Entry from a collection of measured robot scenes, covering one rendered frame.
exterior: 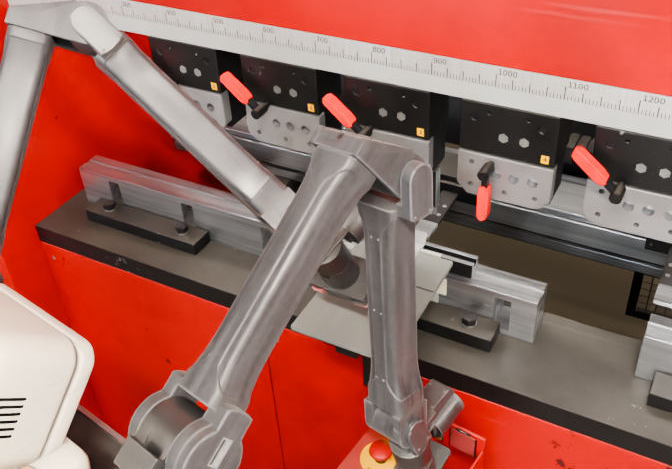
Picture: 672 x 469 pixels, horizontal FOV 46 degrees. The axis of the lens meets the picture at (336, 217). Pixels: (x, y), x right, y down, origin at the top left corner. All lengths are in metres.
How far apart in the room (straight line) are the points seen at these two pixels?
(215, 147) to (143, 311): 0.77
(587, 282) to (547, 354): 1.52
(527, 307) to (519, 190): 0.25
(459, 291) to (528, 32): 0.52
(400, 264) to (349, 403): 0.67
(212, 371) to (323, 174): 0.24
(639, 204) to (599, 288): 1.74
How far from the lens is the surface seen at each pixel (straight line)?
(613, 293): 2.95
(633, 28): 1.11
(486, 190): 1.24
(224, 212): 1.65
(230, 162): 1.13
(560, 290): 2.92
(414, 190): 0.92
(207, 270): 1.66
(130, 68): 1.14
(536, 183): 1.27
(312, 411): 1.71
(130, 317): 1.88
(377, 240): 0.97
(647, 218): 1.24
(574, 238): 1.63
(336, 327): 1.32
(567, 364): 1.46
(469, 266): 1.43
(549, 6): 1.13
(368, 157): 0.87
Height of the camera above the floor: 1.93
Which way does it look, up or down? 37 degrees down
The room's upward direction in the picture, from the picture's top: 4 degrees counter-clockwise
